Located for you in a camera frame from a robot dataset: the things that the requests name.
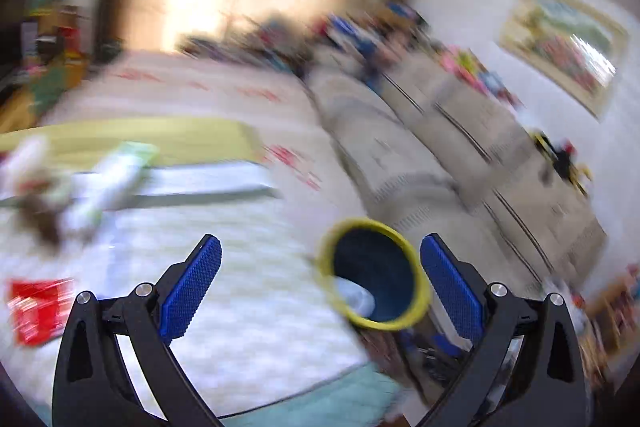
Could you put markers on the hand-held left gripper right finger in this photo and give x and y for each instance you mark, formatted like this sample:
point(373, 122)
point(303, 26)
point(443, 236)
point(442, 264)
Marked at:
point(450, 287)

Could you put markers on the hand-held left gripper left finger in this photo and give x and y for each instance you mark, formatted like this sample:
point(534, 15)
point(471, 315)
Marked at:
point(192, 287)

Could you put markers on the yellow-rimmed dark blue bin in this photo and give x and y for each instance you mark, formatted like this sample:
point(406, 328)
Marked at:
point(395, 267)

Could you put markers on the white plastic bottle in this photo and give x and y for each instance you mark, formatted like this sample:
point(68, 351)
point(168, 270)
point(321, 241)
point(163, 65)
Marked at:
point(356, 298)

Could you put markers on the white green tube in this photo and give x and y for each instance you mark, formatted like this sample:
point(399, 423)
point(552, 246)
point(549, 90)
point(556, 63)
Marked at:
point(112, 182)

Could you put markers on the beige sofa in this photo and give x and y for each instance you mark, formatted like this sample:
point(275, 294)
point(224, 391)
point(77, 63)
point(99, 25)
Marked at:
point(450, 147)

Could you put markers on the red box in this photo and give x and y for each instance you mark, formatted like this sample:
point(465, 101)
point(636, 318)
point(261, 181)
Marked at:
point(40, 312)

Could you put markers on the yellow and black plush toy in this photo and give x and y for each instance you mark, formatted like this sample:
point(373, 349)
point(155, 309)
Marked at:
point(562, 159)

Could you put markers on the floral bed sheet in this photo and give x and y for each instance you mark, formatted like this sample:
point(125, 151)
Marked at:
point(200, 92)

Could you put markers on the pile of plush toys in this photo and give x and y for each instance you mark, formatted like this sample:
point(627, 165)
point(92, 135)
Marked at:
point(425, 52)

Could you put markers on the framed flower painting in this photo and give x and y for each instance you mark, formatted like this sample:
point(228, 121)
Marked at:
point(565, 47)

